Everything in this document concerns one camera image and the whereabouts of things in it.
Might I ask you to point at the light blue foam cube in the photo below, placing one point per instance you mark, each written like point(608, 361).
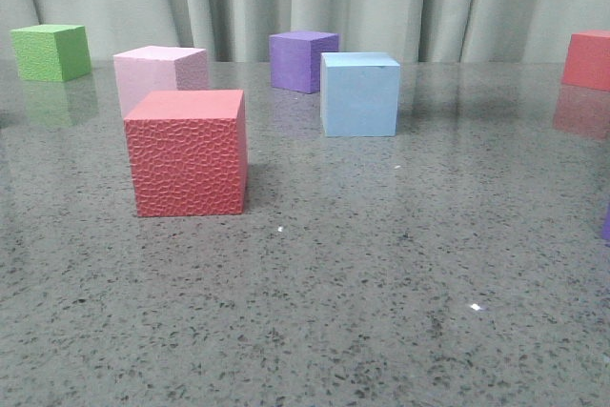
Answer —
point(359, 94)

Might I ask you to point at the large red textured cube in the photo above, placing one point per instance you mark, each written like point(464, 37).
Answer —
point(188, 152)

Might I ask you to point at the purple foam cube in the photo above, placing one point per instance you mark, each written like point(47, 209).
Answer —
point(295, 58)

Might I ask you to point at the pink foam cube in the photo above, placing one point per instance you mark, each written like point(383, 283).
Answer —
point(158, 68)

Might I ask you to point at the green foam cube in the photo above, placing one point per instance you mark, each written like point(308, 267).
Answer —
point(53, 53)

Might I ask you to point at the purple cube at right edge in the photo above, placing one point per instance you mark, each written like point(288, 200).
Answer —
point(605, 229)

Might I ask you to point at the red foam cube far right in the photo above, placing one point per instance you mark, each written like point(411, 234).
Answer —
point(587, 61)

